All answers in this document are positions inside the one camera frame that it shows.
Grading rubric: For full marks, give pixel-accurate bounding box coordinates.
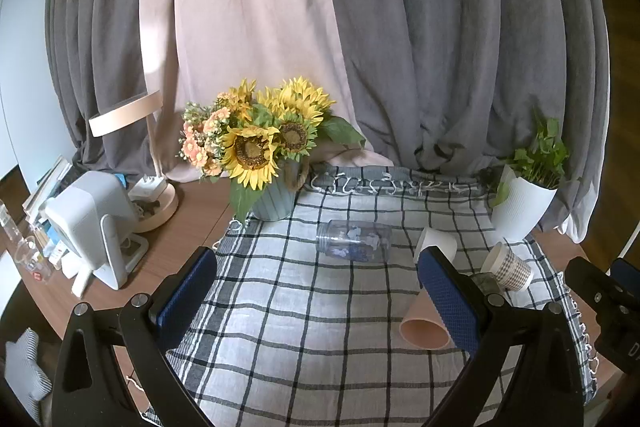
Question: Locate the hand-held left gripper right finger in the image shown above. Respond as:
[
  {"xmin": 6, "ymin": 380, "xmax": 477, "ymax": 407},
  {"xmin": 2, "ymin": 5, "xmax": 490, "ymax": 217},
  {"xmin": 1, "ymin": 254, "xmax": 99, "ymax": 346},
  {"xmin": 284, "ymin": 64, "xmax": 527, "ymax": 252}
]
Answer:
[{"xmin": 416, "ymin": 246, "xmax": 587, "ymax": 427}]

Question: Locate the blue-green ribbed vase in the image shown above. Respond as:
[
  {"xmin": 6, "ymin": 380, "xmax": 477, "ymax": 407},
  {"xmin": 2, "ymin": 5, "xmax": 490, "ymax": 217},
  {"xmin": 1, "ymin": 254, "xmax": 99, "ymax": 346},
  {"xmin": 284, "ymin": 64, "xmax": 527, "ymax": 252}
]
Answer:
[{"xmin": 250, "ymin": 157, "xmax": 312, "ymax": 222}]

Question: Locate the green leafy plant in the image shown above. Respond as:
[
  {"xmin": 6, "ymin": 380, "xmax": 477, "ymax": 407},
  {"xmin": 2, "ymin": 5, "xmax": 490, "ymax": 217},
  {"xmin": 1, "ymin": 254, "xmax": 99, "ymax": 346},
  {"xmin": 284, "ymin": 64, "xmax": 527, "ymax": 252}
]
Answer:
[{"xmin": 490, "ymin": 114, "xmax": 584, "ymax": 208}]

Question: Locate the white charger plug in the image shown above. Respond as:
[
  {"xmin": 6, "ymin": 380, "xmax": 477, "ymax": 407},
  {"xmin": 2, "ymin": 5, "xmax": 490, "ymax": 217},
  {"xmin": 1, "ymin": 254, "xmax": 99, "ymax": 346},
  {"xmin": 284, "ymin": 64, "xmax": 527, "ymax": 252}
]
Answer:
[{"xmin": 128, "ymin": 175, "xmax": 167, "ymax": 204}]

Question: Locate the pink curtain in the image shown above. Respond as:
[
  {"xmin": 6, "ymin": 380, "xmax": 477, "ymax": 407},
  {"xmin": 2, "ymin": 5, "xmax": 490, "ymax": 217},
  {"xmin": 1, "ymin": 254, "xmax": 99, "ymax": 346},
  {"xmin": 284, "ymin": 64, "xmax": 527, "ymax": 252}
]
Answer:
[{"xmin": 138, "ymin": 0, "xmax": 397, "ymax": 184}]

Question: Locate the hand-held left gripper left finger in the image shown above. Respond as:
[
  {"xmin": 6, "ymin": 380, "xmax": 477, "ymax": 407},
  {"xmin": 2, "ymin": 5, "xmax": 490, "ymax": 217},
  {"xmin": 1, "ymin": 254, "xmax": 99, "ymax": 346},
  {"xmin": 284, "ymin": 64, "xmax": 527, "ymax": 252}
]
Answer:
[{"xmin": 50, "ymin": 246, "xmax": 218, "ymax": 427}]

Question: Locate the small grey-green glass cup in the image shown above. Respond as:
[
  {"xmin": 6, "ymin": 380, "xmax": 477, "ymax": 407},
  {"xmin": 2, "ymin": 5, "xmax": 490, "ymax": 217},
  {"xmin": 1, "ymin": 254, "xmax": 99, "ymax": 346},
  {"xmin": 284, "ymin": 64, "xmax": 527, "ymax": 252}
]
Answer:
[{"xmin": 470, "ymin": 272, "xmax": 507, "ymax": 303}]

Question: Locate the grey curtain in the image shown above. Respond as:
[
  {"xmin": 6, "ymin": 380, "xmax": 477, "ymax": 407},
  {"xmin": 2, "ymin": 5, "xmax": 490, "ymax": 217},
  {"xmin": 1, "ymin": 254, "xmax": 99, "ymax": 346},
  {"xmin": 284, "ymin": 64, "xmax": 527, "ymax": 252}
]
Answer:
[{"xmin": 45, "ymin": 0, "xmax": 614, "ymax": 244}]

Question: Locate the plaid paper cup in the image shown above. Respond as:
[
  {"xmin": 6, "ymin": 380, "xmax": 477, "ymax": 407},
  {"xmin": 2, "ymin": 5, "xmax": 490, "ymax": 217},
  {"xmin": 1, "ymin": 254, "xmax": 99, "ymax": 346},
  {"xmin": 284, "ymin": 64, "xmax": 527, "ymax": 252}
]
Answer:
[{"xmin": 480, "ymin": 242, "xmax": 535, "ymax": 292}]

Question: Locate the row of books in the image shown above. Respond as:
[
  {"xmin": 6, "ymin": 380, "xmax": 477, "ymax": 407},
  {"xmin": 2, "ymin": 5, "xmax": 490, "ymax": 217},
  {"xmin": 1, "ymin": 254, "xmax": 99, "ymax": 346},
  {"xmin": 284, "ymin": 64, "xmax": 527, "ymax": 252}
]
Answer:
[{"xmin": 22, "ymin": 155, "xmax": 77, "ymax": 230}]

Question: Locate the clear glass mug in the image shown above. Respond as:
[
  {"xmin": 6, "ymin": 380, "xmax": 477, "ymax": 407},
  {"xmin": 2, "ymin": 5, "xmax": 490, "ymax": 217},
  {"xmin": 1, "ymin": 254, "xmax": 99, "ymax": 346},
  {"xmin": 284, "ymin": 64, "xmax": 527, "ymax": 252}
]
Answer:
[{"xmin": 15, "ymin": 236, "xmax": 55, "ymax": 286}]

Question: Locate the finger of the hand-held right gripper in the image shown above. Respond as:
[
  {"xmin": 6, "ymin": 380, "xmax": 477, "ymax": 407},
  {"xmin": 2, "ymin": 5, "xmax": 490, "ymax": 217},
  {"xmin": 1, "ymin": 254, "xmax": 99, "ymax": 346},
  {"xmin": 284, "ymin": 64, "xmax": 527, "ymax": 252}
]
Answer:
[
  {"xmin": 565, "ymin": 256, "xmax": 632, "ymax": 316},
  {"xmin": 610, "ymin": 258, "xmax": 640, "ymax": 304}
]

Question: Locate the plain white paper cup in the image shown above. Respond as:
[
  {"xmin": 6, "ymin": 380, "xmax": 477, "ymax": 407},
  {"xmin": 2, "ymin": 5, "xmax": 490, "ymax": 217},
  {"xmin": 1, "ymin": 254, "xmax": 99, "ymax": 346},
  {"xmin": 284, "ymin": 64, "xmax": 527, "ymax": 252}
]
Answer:
[{"xmin": 413, "ymin": 227, "xmax": 458, "ymax": 266}]

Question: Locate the white desk lamp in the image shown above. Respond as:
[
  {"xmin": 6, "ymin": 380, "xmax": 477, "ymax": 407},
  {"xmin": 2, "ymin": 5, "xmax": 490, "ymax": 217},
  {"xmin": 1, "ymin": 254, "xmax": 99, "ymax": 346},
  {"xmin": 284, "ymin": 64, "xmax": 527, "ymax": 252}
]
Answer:
[{"xmin": 88, "ymin": 27, "xmax": 180, "ymax": 234}]

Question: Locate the black white checked tablecloth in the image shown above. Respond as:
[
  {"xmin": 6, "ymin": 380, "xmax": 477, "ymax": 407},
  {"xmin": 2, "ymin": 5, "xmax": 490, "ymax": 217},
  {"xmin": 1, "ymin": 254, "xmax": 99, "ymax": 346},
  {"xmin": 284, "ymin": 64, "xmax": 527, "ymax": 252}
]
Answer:
[{"xmin": 142, "ymin": 164, "xmax": 599, "ymax": 427}]

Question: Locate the striped star cushion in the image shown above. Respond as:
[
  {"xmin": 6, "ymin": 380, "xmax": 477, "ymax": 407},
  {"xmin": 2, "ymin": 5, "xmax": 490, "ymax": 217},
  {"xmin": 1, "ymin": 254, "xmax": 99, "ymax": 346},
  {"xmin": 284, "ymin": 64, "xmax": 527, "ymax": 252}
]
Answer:
[{"xmin": 4, "ymin": 328, "xmax": 54, "ymax": 426}]

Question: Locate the white desktop appliance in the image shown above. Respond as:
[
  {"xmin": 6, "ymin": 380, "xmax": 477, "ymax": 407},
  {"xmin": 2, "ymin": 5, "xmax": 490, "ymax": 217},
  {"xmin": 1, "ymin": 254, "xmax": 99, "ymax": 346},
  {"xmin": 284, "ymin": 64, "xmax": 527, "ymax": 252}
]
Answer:
[{"xmin": 44, "ymin": 170, "xmax": 150, "ymax": 291}]

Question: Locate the pink paper cup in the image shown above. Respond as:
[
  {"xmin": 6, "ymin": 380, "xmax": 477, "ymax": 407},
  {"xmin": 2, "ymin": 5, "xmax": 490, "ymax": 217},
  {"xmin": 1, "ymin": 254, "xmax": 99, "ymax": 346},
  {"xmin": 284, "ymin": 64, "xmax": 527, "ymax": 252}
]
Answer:
[{"xmin": 399, "ymin": 286, "xmax": 451, "ymax": 351}]

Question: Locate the clear plastic bottle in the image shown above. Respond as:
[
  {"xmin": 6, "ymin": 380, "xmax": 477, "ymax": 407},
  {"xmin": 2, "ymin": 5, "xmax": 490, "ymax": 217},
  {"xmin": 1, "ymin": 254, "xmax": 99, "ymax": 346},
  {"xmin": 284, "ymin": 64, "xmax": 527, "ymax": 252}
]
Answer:
[{"xmin": 0, "ymin": 202, "xmax": 25, "ymax": 249}]

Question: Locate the sunflower bouquet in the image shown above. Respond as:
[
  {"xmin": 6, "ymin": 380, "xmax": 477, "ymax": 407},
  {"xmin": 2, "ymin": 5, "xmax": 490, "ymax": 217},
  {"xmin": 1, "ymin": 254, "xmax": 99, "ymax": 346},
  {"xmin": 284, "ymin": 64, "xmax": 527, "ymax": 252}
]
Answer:
[{"xmin": 177, "ymin": 77, "xmax": 368, "ymax": 224}]

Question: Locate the white ribbed plant pot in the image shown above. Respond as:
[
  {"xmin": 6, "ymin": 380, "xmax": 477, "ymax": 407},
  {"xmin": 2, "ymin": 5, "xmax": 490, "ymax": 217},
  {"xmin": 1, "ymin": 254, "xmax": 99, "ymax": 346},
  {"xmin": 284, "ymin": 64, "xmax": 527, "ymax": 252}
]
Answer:
[{"xmin": 490, "ymin": 164, "xmax": 559, "ymax": 243}]

